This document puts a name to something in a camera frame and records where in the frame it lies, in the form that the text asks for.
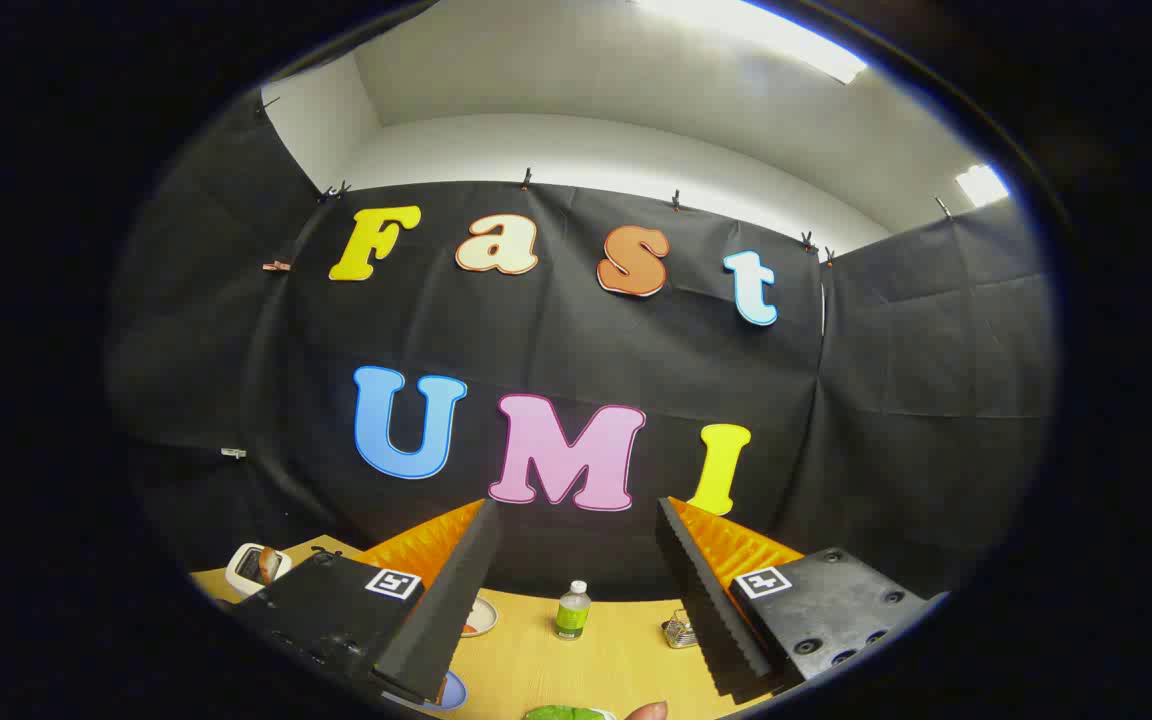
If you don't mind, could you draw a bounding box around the blue plate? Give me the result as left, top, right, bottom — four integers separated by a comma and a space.
383, 670, 469, 713

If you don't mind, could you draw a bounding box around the row of black cloth clips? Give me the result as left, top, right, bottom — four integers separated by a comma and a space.
256, 95, 954, 269

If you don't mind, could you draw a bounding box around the small ceiling light panel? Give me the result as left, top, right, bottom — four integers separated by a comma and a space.
954, 164, 1010, 209

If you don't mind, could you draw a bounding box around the green label plastic bottle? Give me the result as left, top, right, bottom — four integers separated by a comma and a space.
553, 580, 593, 641

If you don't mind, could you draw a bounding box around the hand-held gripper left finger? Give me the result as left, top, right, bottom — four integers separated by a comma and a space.
231, 497, 503, 706

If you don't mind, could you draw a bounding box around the white toaster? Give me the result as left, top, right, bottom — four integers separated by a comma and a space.
226, 543, 292, 598

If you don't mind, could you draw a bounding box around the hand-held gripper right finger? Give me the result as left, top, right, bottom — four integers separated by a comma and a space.
656, 497, 949, 701

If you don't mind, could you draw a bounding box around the long ceiling light panel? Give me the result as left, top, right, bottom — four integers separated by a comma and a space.
636, 0, 869, 85

